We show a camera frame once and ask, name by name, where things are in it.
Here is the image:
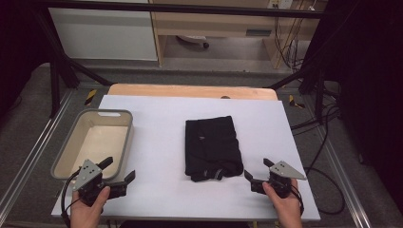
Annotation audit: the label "office chair base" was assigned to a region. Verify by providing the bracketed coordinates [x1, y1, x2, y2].
[175, 35, 211, 50]

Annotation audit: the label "grey plastic basket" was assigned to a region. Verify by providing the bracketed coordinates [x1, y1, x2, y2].
[50, 108, 135, 182]

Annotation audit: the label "person's left hand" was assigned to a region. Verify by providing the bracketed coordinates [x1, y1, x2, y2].
[69, 186, 111, 228]

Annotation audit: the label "yellow black tape strip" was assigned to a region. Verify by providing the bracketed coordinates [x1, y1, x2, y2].
[84, 88, 98, 106]
[288, 94, 306, 109]

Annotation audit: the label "person's right hand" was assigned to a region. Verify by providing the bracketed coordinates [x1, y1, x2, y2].
[261, 179, 303, 228]

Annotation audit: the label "white power strip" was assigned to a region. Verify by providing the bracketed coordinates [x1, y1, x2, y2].
[267, 0, 294, 10]

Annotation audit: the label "aluminium floor rail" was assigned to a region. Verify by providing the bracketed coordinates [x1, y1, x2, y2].
[317, 124, 372, 228]
[0, 89, 74, 219]

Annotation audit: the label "black curtain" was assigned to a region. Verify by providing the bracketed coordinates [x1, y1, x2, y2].
[0, 0, 53, 118]
[322, 0, 403, 207]

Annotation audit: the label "looped black floor cable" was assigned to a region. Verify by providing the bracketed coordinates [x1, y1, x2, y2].
[291, 104, 346, 217]

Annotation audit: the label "white table sheet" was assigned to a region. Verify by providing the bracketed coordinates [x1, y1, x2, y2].
[50, 94, 321, 221]

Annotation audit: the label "white cabinet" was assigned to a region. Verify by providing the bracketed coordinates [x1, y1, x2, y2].
[48, 8, 159, 62]

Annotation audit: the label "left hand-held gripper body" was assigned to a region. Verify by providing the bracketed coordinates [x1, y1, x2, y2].
[72, 159, 127, 207]

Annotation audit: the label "black horizontal frame bar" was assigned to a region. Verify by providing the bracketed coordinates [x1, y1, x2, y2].
[31, 0, 327, 19]

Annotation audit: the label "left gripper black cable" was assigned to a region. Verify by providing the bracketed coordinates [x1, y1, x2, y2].
[60, 169, 82, 228]

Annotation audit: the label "light wooden desk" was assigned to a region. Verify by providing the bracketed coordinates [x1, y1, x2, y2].
[148, 0, 327, 69]

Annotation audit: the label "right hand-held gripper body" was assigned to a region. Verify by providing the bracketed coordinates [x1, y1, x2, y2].
[251, 161, 308, 200]

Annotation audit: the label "black shorts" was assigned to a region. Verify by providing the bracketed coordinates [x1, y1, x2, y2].
[184, 115, 244, 183]

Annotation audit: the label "black metal stand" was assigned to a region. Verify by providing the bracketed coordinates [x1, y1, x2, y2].
[267, 61, 329, 125]
[31, 9, 113, 119]

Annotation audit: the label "hanging cable bundle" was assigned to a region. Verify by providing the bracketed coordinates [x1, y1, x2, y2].
[274, 13, 315, 72]

